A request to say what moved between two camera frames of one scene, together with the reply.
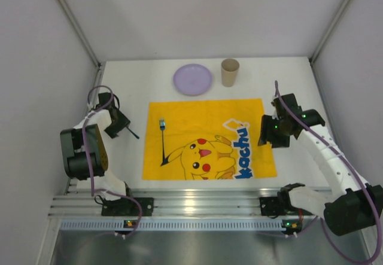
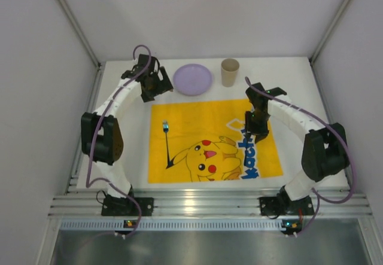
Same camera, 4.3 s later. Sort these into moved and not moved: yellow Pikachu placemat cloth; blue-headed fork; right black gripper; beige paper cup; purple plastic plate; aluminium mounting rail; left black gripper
Moved: left black gripper; right black gripper; blue-headed fork
Not moved: yellow Pikachu placemat cloth; beige paper cup; aluminium mounting rail; purple plastic plate
